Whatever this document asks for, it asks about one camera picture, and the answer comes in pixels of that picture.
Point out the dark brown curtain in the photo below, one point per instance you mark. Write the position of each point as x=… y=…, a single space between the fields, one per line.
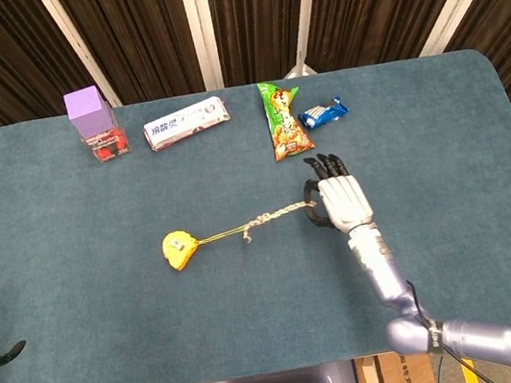
x=257 y=16

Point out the blue cookie packet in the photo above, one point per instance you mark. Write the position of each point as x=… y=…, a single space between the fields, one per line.
x=323 y=113

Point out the white toothpaste box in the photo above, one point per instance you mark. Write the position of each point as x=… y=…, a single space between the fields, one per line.
x=186 y=122

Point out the green snack bag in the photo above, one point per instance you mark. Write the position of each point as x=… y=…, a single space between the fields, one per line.
x=284 y=123

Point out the clear box with purple top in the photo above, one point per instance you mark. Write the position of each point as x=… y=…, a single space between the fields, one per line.
x=96 y=124

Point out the printed brown cardboard box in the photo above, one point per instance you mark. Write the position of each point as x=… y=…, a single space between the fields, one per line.
x=402 y=382

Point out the blue felt table cover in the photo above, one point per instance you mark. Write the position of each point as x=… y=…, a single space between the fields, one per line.
x=160 y=323

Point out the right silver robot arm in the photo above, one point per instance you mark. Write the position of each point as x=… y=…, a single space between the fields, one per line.
x=397 y=285

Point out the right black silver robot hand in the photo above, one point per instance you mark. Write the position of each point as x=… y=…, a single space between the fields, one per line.
x=344 y=201

